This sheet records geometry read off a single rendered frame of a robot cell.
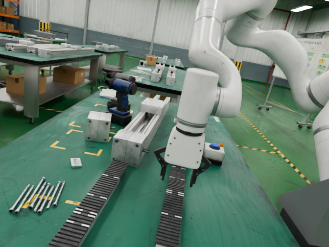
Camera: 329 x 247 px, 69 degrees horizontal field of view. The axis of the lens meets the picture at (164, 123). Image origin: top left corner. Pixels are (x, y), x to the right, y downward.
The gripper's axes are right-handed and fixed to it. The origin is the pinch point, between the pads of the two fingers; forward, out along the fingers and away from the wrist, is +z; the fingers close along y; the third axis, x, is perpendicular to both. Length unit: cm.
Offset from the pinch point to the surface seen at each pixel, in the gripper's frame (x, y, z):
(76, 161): 3.9, -33.2, 5.3
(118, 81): 50, -36, -15
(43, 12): 941, -661, -64
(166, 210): -12.3, -1.4, 2.6
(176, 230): -17.9, 1.9, 2.9
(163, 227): -17.9, -1.3, 2.9
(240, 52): 1022, 173, -63
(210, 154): 27.5, 11.5, 2.0
